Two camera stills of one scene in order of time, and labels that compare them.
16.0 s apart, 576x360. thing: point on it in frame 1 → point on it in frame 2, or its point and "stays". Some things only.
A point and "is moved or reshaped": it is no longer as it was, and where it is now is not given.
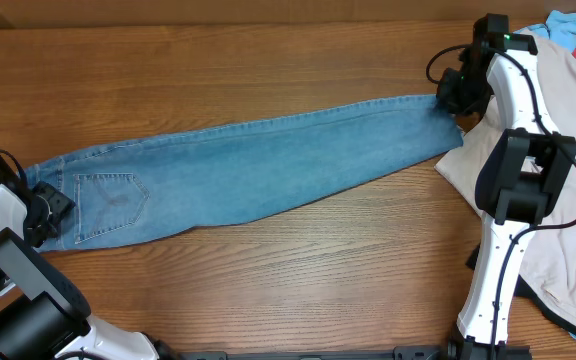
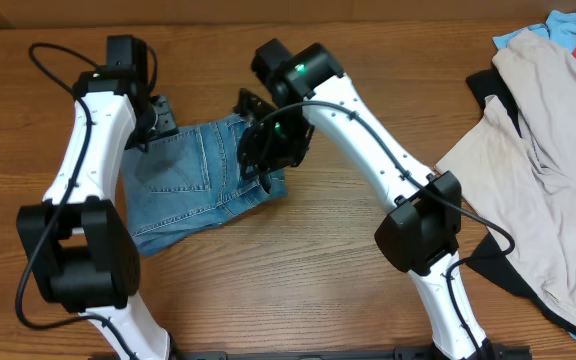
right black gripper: [443, 100] → [256, 147]
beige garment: [565, 257] stays
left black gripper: [60, 206] → [166, 124]
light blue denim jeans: [186, 178] is moved or reshaped
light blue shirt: [564, 28] stays
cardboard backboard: [266, 14] stays
